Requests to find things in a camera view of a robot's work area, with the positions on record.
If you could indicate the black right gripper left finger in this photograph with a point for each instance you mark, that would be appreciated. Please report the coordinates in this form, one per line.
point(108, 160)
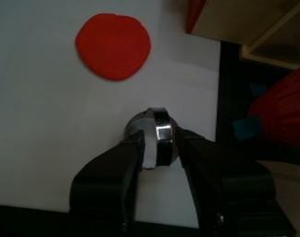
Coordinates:
point(108, 182)

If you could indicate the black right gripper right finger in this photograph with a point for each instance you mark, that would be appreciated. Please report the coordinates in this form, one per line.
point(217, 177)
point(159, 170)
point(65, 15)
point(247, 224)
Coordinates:
point(227, 185)

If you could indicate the round metal dough cutter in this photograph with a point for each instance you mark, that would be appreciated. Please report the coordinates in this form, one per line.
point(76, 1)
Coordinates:
point(163, 135)

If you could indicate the red bowl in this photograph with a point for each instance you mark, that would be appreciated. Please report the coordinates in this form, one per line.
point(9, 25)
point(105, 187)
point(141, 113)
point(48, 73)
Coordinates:
point(287, 111)

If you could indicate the flat red dough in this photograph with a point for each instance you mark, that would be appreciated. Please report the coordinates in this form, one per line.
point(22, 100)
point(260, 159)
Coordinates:
point(113, 46)

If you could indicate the light wooden drawer cabinet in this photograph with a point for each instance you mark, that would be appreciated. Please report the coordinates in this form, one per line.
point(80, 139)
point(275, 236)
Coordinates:
point(256, 24)

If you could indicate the beige wooden board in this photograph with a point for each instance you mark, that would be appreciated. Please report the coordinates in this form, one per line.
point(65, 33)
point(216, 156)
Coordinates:
point(292, 191)

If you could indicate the blue tape piece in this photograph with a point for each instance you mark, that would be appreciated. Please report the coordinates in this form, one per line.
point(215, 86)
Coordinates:
point(247, 127)

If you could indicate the white cutting mat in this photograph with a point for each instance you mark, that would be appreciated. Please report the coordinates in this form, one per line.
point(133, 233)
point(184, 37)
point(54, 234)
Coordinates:
point(41, 123)

